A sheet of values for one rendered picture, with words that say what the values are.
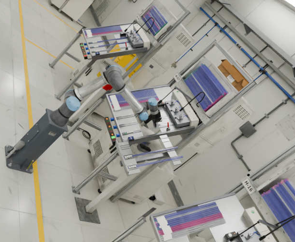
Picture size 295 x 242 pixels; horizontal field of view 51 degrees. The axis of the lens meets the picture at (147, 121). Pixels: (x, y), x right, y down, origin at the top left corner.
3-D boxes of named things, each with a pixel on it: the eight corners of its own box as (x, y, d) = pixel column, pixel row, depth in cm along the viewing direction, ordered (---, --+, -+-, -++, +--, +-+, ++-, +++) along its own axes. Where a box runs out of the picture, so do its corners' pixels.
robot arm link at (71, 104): (58, 111, 245) (68, 100, 241) (60, 102, 256) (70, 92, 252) (70, 119, 250) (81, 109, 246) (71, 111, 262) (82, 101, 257)
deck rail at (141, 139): (123, 146, 284) (123, 141, 279) (122, 144, 285) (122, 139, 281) (194, 131, 303) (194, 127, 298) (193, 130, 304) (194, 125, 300)
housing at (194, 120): (189, 131, 304) (191, 121, 294) (171, 100, 337) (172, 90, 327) (196, 130, 306) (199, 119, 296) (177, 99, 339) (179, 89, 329)
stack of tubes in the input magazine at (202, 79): (204, 111, 292) (226, 92, 284) (182, 79, 327) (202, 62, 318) (210, 116, 301) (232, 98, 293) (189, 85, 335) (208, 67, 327)
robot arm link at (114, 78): (116, 73, 235) (152, 116, 259) (115, 68, 244) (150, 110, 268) (104, 82, 238) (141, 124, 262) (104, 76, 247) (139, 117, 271)
